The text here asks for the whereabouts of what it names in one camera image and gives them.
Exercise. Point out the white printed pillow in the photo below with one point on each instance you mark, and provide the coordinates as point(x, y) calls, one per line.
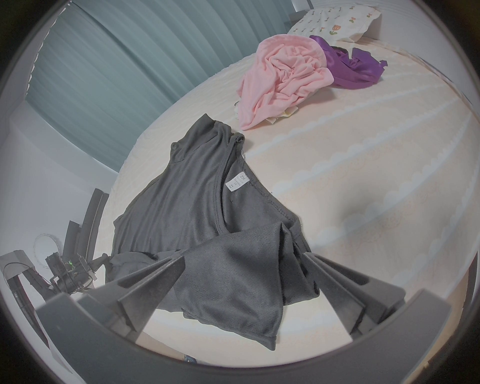
point(337, 22)

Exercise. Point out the pink garment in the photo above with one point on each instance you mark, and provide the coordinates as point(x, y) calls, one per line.
point(285, 75)

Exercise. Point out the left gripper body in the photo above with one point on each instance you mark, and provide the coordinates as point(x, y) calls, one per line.
point(87, 270)

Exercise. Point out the purple garment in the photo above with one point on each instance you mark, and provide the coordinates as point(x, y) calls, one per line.
point(348, 71)

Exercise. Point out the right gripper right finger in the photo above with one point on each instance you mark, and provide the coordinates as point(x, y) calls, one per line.
point(352, 300)

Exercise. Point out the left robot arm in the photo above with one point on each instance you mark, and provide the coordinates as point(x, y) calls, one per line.
point(60, 270)

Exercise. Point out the round white mirror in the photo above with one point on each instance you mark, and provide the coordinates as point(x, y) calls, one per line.
point(47, 243)

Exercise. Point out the black T-shirt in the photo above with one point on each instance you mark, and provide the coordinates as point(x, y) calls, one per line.
point(195, 195)

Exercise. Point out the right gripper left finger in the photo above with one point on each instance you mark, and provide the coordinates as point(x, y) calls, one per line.
point(142, 296)

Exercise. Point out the cream printed garment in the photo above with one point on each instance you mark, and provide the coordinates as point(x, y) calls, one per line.
point(279, 117)

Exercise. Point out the bed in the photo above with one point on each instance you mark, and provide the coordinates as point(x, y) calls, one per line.
point(375, 168)

